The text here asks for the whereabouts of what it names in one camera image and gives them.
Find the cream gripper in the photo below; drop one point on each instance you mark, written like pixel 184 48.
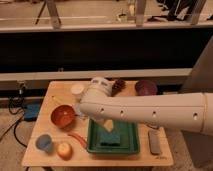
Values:
pixel 108 125

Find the red chili pepper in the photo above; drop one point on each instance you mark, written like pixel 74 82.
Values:
pixel 80 139

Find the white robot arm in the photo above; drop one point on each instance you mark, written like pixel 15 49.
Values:
pixel 190 111

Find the teal sponge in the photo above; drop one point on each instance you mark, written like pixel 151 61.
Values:
pixel 110 139

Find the green plastic tray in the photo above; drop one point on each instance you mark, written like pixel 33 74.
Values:
pixel 129 138

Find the grey blue cloth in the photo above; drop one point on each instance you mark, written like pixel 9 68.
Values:
pixel 78 111

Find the dark grape bunch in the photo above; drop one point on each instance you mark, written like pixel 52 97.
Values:
pixel 118 86

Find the red bowl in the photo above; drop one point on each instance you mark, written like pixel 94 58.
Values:
pixel 62 116

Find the white cup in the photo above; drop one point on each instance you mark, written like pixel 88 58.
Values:
pixel 77 90

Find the wooden table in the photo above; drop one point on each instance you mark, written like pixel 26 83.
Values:
pixel 58 93

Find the yellow red apple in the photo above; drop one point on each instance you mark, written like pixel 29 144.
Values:
pixel 64 150

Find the purple bowl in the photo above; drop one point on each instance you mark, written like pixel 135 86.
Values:
pixel 145 88

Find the blue cup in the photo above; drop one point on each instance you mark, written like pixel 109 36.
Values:
pixel 44 143

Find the blue box on floor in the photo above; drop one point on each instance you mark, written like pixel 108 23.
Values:
pixel 31 111

